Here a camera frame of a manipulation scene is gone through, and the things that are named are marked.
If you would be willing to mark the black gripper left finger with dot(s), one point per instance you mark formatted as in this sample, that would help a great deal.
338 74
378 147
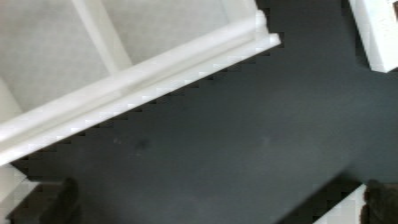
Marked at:
63 210

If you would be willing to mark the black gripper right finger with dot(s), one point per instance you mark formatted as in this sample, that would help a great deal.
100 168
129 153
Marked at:
379 212

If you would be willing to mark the white cabinet body box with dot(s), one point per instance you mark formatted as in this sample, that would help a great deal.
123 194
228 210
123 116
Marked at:
99 54

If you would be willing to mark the white cabinet door panel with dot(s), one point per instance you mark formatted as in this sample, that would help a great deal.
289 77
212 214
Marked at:
376 15

